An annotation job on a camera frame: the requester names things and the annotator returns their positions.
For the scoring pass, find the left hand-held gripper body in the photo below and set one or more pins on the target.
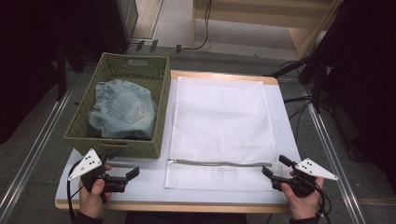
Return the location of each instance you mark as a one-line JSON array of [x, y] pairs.
[[84, 165]]

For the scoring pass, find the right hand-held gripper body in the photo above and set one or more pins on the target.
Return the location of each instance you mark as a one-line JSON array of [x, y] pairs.
[[313, 169]]

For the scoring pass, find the light blue denim jeans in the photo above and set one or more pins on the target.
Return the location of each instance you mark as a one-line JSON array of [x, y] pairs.
[[124, 109]]

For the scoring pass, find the white mesh laundry bag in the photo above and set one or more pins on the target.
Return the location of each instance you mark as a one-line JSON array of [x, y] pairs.
[[222, 124]]

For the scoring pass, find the green woven basket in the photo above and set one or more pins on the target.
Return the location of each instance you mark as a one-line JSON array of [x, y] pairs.
[[140, 67]]

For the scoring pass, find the person's left hand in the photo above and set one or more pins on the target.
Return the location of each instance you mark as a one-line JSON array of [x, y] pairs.
[[91, 202]]

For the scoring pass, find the person's right hand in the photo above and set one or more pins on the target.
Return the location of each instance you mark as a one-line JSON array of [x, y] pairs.
[[302, 207]]

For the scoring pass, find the person's dark lap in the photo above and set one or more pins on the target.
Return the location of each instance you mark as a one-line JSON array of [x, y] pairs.
[[186, 218]]

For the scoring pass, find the black tripod stand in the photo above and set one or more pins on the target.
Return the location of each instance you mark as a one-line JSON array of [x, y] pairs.
[[292, 67]]

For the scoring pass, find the dark cabinet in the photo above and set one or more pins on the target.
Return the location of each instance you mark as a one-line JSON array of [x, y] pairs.
[[118, 21]]

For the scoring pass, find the light wooden shelf unit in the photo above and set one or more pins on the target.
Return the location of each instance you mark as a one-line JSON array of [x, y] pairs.
[[249, 18]]

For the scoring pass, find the metal floor rail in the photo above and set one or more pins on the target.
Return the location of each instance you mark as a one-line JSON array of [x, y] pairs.
[[336, 168], [28, 158]]

